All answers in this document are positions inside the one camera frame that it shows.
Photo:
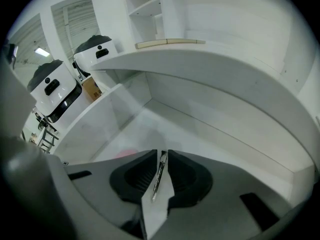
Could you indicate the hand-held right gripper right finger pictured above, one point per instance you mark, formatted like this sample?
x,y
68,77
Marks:
x,y
230,194

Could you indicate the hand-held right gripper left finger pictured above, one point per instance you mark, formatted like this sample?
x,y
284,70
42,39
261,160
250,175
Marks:
x,y
100,184

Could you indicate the silver pen with black cap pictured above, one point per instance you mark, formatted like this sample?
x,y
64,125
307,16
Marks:
x,y
160,174

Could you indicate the large white drawer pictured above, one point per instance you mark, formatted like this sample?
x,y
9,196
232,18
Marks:
x,y
200,124

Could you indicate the white ruler stick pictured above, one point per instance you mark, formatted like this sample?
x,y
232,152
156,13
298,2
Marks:
x,y
170,42

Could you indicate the white desk with hutch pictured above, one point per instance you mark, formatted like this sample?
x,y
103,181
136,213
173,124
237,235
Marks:
x,y
225,66

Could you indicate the brown cardboard box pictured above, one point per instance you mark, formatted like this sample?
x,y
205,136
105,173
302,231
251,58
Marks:
x,y
93,91

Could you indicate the white black robot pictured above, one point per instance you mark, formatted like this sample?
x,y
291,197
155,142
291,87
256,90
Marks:
x,y
100,51
55,91

